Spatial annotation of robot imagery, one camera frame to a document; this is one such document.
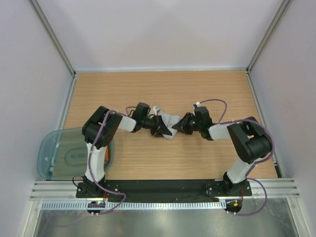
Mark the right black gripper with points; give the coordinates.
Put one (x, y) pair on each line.
(183, 123)

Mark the left aluminium frame post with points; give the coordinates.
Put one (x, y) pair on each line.
(51, 34)

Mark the aluminium frame post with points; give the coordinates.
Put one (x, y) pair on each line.
(285, 4)
(51, 34)

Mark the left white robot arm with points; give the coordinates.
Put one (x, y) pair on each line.
(100, 129)

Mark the blue translucent plastic tray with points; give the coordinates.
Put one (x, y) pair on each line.
(65, 154)

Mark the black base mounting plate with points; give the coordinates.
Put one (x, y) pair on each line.
(164, 191)

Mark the right aluminium frame post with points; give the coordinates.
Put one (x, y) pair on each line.
(285, 4)

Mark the orange grey patterned towel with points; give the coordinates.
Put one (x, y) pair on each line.
(107, 158)

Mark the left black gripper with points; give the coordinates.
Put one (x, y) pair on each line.
(159, 126)

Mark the white slotted cable duct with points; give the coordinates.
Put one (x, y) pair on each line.
(98, 205)

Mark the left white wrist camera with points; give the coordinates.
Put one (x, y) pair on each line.
(155, 110)

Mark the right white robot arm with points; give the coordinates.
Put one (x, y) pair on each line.
(252, 142)

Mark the aluminium rail front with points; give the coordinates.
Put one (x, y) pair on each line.
(65, 190)

